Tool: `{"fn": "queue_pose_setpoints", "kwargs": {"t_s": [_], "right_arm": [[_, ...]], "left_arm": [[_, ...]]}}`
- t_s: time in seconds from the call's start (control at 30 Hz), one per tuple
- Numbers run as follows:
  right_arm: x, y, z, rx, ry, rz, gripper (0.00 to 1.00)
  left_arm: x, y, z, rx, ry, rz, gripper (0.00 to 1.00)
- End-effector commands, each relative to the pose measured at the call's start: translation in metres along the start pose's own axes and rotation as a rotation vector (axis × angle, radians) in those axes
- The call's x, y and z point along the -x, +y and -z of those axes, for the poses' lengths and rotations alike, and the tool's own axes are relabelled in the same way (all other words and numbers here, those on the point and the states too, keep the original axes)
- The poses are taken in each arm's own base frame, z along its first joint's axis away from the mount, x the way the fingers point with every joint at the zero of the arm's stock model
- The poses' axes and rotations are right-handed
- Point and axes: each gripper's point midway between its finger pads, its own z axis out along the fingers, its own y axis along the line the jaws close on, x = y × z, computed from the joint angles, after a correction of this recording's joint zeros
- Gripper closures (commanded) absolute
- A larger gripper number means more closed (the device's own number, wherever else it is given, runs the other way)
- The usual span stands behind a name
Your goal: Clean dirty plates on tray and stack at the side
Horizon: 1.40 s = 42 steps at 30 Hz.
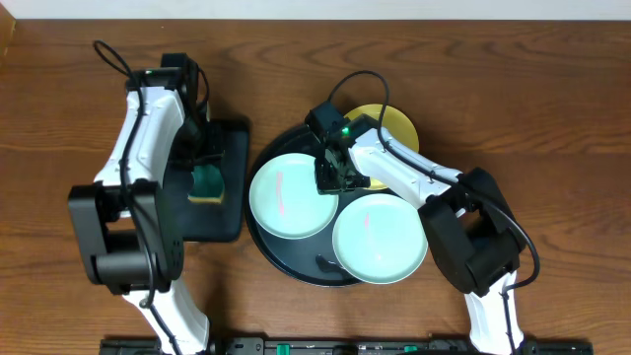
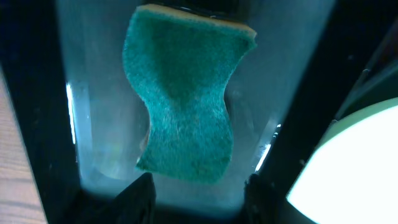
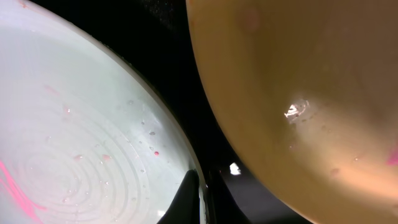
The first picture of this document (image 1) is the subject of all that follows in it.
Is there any green yellow sponge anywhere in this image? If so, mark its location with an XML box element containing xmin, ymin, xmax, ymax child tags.
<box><xmin>188</xmin><ymin>164</ymin><xmax>225</xmax><ymax>204</ymax></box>

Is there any light green plate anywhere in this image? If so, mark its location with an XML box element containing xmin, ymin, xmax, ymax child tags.
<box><xmin>248</xmin><ymin>153</ymin><xmax>339</xmax><ymax>240</ymax></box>
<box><xmin>332</xmin><ymin>193</ymin><xmax>429</xmax><ymax>285</ymax></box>

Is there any yellow plate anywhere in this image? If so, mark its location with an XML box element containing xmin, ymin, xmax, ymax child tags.
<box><xmin>343</xmin><ymin>103</ymin><xmax>421</xmax><ymax>191</ymax></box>

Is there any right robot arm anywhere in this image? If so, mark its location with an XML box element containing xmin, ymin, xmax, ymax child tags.
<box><xmin>305</xmin><ymin>113</ymin><xmax>526</xmax><ymax>354</ymax></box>

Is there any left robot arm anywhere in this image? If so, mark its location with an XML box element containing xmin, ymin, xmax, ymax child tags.
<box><xmin>68</xmin><ymin>67</ymin><xmax>210</xmax><ymax>354</ymax></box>

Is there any black rectangular tray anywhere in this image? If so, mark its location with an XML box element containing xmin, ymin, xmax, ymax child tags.
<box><xmin>164</xmin><ymin>120</ymin><xmax>249</xmax><ymax>243</ymax></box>

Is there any black round tray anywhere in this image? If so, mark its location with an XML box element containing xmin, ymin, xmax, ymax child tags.
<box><xmin>245</xmin><ymin>125</ymin><xmax>397</xmax><ymax>287</ymax></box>

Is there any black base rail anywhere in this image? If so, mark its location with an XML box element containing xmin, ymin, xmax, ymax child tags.
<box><xmin>99</xmin><ymin>335</ymin><xmax>595</xmax><ymax>355</ymax></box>

